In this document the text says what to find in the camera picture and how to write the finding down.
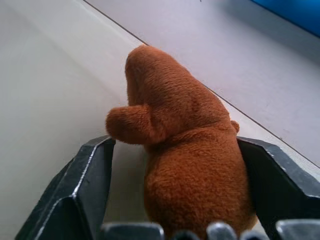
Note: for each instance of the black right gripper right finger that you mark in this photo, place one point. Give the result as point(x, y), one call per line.
point(282, 180)

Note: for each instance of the blue object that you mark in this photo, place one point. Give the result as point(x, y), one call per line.
point(290, 12)

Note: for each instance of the brown plush toy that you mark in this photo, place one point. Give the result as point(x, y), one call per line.
point(185, 140)

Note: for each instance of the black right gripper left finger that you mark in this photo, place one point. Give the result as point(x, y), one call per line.
point(72, 180)

